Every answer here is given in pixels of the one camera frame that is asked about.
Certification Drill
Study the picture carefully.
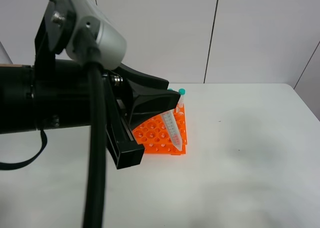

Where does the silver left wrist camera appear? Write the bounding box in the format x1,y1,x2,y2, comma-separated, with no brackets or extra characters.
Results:
47,0,128,71

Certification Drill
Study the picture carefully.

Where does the orange test tube rack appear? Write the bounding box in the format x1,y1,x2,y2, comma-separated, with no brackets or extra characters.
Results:
132,107,188,155

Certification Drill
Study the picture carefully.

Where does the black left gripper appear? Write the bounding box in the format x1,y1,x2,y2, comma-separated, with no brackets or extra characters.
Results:
33,17,182,170

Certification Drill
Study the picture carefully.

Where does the clear test tube teal cap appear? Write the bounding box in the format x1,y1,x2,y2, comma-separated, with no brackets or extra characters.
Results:
161,110,183,151

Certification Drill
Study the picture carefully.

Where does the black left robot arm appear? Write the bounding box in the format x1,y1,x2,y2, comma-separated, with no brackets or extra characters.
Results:
0,23,180,169

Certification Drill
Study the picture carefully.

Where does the black left camera cable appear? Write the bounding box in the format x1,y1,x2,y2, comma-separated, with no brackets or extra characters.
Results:
0,30,108,228

